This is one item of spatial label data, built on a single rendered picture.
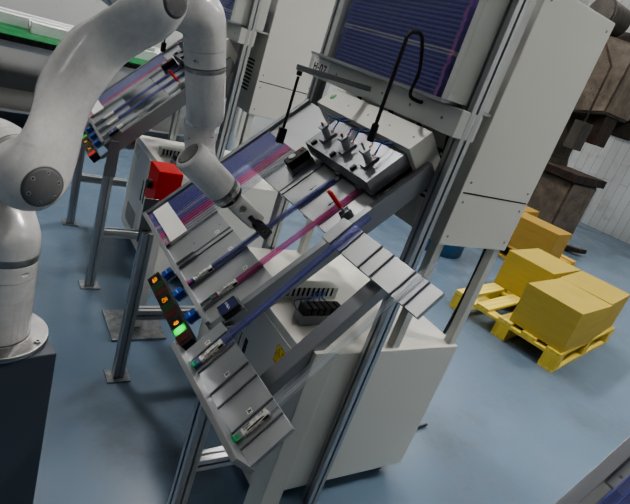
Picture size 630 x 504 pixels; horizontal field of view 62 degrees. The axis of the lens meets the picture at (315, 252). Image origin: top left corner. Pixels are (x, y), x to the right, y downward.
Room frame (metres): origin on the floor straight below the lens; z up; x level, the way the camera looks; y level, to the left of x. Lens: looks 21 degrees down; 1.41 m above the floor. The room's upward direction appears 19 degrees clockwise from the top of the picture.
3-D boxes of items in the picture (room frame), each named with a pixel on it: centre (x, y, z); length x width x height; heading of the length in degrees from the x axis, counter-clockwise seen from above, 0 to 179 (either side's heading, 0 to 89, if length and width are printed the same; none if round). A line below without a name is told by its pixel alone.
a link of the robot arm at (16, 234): (0.87, 0.58, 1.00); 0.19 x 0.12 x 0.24; 59
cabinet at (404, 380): (1.75, -0.12, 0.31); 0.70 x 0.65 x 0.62; 37
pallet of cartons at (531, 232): (5.82, -2.06, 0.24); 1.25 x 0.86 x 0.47; 50
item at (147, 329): (2.05, 0.69, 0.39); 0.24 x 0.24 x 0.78; 37
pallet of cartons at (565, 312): (3.76, -1.76, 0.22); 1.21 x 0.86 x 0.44; 137
